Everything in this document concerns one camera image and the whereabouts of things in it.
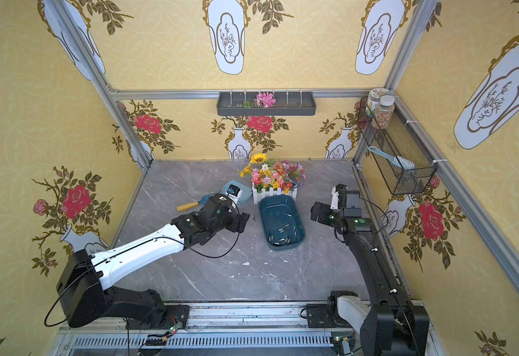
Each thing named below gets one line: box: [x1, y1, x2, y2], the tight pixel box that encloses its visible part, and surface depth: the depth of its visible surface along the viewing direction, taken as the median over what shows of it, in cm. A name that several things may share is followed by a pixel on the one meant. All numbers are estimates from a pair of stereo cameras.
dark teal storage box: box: [258, 194, 306, 251], surface depth 97 cm
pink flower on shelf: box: [252, 91, 277, 108], surface depth 91 cm
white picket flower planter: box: [238, 152, 307, 205], surface depth 95 cm
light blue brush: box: [367, 145, 416, 170], surface depth 73 cm
